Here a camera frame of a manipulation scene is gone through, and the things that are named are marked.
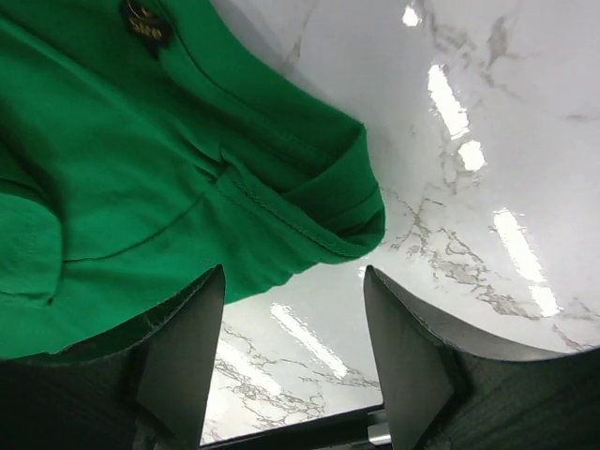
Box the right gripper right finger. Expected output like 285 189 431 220
363 266 599 449

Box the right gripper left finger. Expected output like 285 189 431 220
1 266 225 449

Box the green t shirt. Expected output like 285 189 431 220
1 1 385 360

